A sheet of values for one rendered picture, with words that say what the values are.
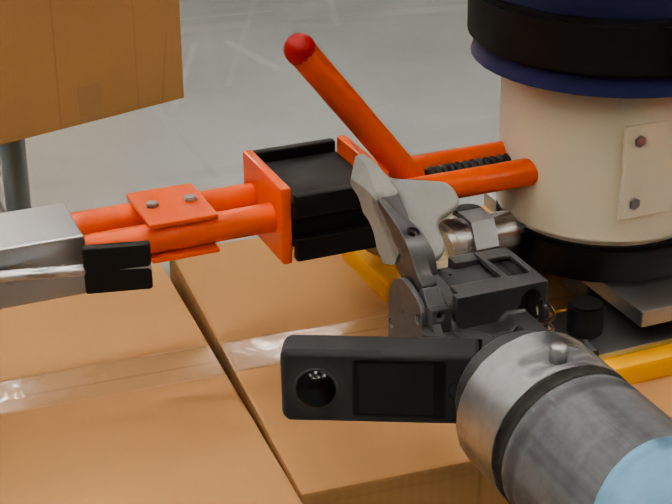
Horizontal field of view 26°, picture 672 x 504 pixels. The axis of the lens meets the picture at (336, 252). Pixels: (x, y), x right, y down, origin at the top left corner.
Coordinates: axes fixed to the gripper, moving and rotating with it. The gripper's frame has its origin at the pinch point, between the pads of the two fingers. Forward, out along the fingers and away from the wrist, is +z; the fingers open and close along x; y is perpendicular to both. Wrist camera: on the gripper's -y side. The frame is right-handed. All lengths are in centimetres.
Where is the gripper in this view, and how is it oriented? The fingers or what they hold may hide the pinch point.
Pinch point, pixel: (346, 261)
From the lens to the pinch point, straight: 97.3
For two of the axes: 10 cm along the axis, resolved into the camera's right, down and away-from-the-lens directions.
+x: 0.0, -9.0, -4.3
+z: -3.9, -3.9, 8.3
